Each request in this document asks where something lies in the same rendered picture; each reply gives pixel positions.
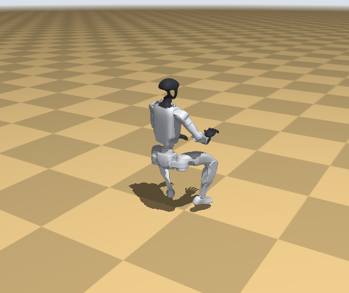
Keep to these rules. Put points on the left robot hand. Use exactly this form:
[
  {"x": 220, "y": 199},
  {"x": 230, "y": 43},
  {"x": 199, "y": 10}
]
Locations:
[{"x": 183, "y": 137}]

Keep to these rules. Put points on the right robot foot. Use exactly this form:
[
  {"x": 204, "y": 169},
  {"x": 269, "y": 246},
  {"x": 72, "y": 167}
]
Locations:
[{"x": 206, "y": 200}]

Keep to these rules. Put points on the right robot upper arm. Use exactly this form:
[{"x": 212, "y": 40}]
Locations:
[{"x": 183, "y": 118}]

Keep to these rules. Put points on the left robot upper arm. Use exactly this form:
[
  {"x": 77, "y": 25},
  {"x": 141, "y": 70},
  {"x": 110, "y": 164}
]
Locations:
[{"x": 151, "y": 106}]

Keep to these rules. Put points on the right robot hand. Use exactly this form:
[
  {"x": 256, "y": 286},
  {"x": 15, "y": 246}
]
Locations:
[{"x": 210, "y": 133}]

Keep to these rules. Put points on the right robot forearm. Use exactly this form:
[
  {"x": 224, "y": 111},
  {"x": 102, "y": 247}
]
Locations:
[{"x": 204, "y": 140}]

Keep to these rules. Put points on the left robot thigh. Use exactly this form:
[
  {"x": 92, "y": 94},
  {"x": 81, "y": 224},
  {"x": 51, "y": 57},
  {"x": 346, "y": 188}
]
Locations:
[{"x": 155, "y": 149}]

